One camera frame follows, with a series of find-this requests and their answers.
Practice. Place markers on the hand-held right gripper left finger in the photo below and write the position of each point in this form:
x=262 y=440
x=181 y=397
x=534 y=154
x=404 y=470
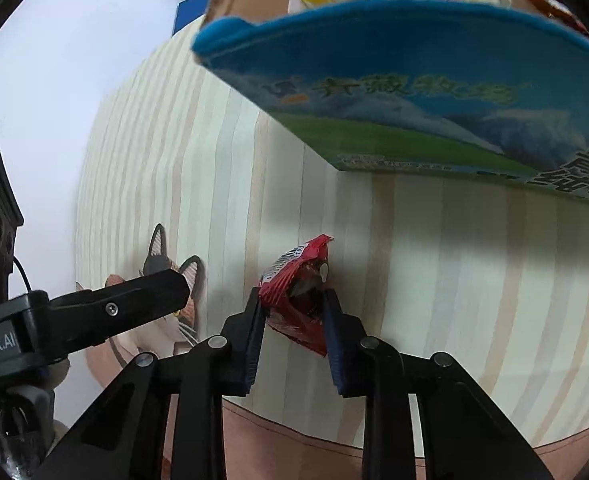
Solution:
x=253 y=345

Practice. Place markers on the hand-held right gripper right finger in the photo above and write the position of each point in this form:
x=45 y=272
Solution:
x=335 y=350

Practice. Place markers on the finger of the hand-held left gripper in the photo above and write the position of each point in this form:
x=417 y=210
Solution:
x=124 y=305

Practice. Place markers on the red snack packet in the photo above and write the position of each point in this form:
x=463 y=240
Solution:
x=294 y=305

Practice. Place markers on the cardboard box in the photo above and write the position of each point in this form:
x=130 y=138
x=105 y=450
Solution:
x=374 y=50

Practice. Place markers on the striped cat print mat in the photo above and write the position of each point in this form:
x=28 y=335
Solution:
x=424 y=270

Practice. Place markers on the blue cushion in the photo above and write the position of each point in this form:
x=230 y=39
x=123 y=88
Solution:
x=192 y=12

